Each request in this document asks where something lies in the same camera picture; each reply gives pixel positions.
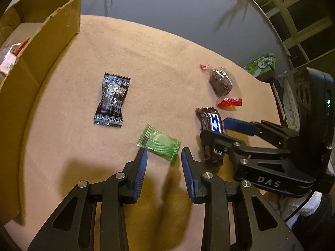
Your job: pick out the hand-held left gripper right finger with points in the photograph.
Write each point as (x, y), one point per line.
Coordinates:
(186, 172)

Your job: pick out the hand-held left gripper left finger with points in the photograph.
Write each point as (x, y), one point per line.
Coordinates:
(141, 170)

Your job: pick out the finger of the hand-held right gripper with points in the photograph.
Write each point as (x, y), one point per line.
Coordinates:
(217, 140)
(238, 125)

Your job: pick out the brown blue chocolate bar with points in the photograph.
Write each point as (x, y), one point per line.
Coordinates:
(212, 120)

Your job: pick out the translucent green candy packet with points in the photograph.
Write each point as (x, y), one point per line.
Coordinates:
(159, 142)

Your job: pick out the brown cardboard box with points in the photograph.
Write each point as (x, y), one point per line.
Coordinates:
(34, 83)

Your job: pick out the white lace cloth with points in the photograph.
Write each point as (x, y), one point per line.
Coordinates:
(290, 102)

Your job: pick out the clear-wrapped brown cake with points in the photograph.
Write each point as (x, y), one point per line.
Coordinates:
(219, 82)

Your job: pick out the dark wooden furniture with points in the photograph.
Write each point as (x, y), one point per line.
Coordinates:
(274, 94)

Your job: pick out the green tissue box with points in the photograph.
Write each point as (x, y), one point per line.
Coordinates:
(259, 65)

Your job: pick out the black patterned candy packet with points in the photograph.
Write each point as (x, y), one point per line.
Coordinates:
(111, 99)

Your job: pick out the peach tablecloth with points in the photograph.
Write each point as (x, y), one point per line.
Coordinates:
(157, 70)

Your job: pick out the pink white snack packet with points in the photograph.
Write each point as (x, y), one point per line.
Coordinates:
(6, 60)

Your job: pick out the pale window frame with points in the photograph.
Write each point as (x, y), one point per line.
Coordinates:
(293, 31)

